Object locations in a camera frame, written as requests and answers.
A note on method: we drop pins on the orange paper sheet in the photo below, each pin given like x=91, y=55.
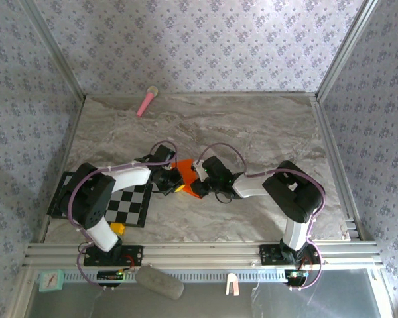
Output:
x=189, y=170

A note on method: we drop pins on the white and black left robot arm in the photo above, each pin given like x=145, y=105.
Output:
x=93, y=198

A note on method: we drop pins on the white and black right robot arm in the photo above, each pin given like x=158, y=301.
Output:
x=295, y=195

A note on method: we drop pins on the black and grey checkerboard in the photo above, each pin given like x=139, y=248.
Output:
x=129, y=205

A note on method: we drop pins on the small yellow block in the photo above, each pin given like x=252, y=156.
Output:
x=117, y=228

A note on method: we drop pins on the pink toy microphone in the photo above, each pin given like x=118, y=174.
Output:
x=146, y=102

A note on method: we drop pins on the white plastic hook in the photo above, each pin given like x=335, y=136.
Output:
x=232, y=281

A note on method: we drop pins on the grey oval stone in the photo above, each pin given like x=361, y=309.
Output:
x=159, y=282

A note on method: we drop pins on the left circuit board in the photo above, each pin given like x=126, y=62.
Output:
x=110, y=275

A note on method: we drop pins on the circuit board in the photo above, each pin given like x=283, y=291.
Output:
x=110, y=275
x=296, y=275

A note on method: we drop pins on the right circuit board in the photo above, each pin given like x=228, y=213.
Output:
x=296, y=275

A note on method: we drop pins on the shiny steel plate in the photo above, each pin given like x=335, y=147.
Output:
x=285, y=304

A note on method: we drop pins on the mint green clock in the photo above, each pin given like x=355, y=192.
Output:
x=50, y=280

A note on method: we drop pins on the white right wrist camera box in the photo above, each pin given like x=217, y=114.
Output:
x=199, y=169

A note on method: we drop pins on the aluminium front rail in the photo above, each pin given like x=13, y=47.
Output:
x=202, y=255

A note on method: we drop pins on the aluminium back rail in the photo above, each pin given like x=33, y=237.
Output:
x=219, y=94

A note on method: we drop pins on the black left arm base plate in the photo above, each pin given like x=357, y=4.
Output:
x=132, y=255

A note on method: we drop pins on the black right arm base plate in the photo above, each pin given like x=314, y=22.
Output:
x=268, y=255

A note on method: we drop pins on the aluminium side rail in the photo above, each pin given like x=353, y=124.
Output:
x=331, y=159
x=69, y=142

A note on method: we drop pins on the aluminium frame post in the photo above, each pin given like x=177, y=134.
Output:
x=346, y=46
x=56, y=53

